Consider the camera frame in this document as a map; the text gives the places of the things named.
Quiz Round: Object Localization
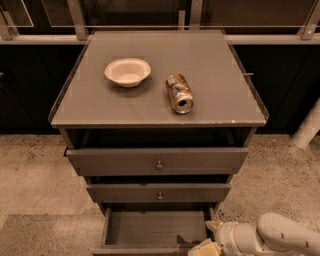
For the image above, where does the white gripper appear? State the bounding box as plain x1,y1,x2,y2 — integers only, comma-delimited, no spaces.
187,221,257,256

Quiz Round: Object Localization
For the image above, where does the grey bottom drawer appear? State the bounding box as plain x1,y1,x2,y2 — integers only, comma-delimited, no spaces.
92,205,213,256

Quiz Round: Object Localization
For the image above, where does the grey drawer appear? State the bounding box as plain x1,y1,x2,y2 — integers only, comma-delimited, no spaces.
66,147,248,176
92,205,213,256
87,183,231,203

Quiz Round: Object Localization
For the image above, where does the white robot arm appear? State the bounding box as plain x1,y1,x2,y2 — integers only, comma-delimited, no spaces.
188,213,320,256

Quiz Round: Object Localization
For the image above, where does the grey top drawer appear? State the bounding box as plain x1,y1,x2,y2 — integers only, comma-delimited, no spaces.
66,147,248,176

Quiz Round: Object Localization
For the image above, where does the grey middle drawer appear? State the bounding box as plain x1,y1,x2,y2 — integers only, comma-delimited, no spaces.
87,183,231,203

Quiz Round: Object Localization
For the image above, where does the grey drawer cabinet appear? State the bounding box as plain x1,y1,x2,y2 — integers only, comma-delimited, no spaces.
48,29,270,214

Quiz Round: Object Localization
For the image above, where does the crushed soda can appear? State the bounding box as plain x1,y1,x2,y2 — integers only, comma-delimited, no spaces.
166,73,194,114

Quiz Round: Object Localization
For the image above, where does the white paper bowl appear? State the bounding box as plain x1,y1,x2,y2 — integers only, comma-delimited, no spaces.
104,58,151,88

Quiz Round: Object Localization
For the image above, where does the white pipe post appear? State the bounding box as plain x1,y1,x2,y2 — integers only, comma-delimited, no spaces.
292,97,320,149

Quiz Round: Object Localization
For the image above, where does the metal window frame railing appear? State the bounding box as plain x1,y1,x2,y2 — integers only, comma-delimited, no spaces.
0,0,320,45

